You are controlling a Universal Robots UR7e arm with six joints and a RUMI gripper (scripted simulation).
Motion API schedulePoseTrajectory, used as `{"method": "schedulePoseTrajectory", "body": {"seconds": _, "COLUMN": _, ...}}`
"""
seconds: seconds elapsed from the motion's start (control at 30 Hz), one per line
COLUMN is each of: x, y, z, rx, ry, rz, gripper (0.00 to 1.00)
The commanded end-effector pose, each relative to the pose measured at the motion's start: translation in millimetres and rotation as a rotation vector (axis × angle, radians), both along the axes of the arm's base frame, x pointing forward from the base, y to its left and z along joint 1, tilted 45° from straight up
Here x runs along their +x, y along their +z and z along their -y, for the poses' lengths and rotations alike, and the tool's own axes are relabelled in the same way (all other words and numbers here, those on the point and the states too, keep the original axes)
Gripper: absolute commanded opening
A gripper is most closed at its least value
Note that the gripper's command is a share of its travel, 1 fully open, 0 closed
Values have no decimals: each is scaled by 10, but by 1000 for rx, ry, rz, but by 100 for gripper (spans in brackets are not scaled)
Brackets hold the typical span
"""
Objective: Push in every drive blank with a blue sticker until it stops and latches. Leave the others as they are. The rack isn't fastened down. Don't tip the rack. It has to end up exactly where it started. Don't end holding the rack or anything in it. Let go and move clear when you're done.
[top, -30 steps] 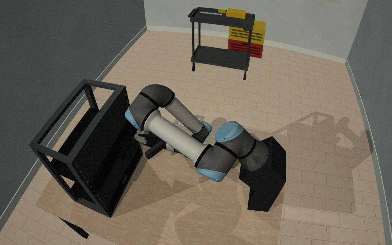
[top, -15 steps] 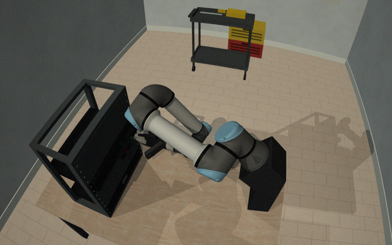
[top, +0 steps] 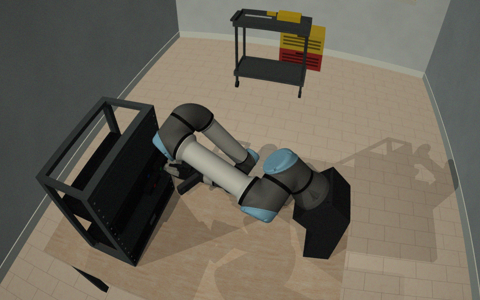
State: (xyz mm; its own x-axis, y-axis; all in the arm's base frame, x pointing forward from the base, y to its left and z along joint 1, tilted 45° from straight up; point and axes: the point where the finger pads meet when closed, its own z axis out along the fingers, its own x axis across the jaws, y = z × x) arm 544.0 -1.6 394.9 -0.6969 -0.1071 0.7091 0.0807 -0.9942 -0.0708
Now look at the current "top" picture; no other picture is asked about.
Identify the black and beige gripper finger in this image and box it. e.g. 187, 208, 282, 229
164, 160, 186, 171
163, 168, 182, 179

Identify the black server rack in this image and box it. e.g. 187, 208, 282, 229
35, 96, 175, 267

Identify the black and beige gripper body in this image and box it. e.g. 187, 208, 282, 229
178, 161, 204, 183

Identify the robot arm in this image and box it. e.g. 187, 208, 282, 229
152, 103, 330, 223

